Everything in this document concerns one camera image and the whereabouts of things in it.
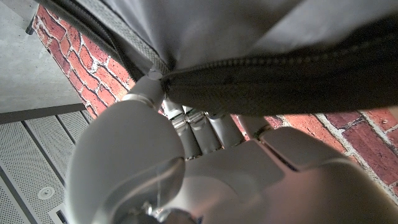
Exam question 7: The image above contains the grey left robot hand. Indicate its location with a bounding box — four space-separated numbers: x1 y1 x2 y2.
65 70 398 224

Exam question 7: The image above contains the black backpack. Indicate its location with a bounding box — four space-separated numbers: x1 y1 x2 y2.
34 0 398 118

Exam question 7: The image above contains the red brick print backdrop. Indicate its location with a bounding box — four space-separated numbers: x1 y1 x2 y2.
30 4 398 203

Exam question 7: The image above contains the grey perforated metal panel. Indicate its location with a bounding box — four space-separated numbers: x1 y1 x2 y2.
0 110 94 224

